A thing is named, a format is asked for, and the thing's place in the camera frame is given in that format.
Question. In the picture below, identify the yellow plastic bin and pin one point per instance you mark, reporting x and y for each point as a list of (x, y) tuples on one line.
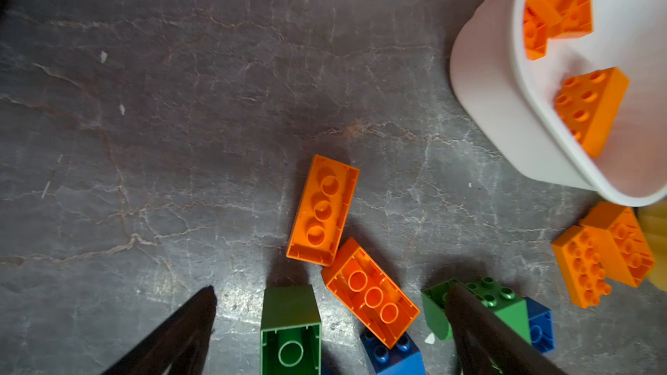
[(652, 220)]

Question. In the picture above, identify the orange lego brick pair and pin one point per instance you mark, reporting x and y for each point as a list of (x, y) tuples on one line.
[(625, 253), (580, 264)]

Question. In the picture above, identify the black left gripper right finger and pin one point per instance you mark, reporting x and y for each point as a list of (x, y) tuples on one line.
[(485, 344)]

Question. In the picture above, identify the green lego brick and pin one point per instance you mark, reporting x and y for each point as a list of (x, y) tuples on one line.
[(290, 331), (500, 300)]

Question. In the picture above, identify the white plastic bin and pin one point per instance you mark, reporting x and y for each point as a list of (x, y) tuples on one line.
[(511, 97)]

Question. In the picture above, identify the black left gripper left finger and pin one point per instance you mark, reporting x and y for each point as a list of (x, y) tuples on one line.
[(179, 345)]

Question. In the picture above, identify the orange lego brick lower pair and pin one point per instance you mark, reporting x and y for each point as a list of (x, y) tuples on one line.
[(580, 264)]

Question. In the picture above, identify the blue lego brick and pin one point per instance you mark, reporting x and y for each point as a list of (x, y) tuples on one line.
[(541, 327), (404, 358)]

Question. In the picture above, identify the orange lego brick upper pair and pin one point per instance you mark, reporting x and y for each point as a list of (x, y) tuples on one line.
[(625, 253)]

